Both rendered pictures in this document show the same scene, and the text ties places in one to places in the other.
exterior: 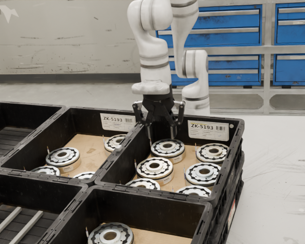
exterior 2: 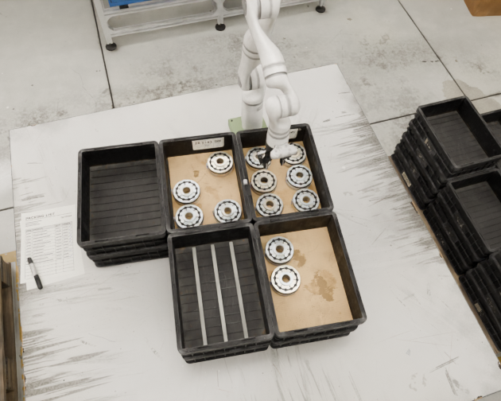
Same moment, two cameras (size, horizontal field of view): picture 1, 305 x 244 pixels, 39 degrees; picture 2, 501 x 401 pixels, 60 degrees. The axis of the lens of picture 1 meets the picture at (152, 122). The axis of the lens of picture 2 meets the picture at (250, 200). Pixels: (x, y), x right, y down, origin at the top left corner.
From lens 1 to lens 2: 1.03 m
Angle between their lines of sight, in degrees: 43
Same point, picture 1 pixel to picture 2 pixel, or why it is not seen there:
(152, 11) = (291, 110)
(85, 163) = (203, 188)
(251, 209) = not seen: hidden behind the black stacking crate
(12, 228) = (203, 264)
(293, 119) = (300, 75)
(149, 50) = (283, 130)
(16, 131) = (106, 169)
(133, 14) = (277, 114)
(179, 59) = (247, 82)
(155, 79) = (283, 143)
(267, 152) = (300, 118)
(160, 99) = not seen: hidden behind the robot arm
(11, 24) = not seen: outside the picture
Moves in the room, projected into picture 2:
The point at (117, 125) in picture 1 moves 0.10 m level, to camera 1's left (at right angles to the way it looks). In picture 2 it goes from (207, 145) to (184, 156)
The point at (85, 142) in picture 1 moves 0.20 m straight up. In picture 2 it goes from (183, 165) to (177, 134)
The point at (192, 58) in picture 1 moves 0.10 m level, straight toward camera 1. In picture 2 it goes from (257, 78) to (269, 95)
